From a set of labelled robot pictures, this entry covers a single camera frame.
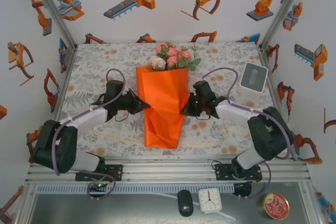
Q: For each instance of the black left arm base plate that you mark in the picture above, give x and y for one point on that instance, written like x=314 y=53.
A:
x=118 y=172

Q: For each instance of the teal fake flower stem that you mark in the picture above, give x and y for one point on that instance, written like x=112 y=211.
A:
x=193 y=50

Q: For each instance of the black computer mouse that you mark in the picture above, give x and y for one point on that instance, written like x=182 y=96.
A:
x=185 y=203

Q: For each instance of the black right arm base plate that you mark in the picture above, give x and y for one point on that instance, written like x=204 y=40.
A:
x=221 y=171

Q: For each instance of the orange wrapping paper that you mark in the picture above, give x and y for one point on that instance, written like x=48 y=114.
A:
x=162 y=103

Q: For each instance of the aluminium side rail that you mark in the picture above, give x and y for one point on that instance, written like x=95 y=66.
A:
x=60 y=95

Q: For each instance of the aluminium frame cross rails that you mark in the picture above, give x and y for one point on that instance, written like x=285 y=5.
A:
x=170 y=169

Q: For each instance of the white square clock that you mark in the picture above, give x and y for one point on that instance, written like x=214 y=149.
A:
x=210 y=200

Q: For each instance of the cream rose fake flower stem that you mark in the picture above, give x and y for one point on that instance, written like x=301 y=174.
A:
x=158 y=64

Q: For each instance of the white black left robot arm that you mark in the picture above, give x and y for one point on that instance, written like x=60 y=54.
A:
x=63 y=145

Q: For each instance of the floral patterned tablecloth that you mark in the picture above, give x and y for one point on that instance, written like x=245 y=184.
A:
x=105 y=58

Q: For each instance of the aluminium corner post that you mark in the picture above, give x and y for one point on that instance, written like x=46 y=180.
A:
x=283 y=9
x=52 y=9

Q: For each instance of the pale pink rose flower stem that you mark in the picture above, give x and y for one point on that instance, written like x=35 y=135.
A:
x=152 y=58

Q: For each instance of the red gold round tin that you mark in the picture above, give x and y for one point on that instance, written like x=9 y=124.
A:
x=275 y=205

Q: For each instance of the black controller board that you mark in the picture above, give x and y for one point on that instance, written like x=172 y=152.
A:
x=242 y=190
x=98 y=187

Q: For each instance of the pink rose fake flower stem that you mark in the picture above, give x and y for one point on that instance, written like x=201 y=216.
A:
x=160 y=48
x=187 y=55

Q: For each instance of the white grey tissue box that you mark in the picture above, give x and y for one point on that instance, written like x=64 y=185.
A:
x=253 y=77

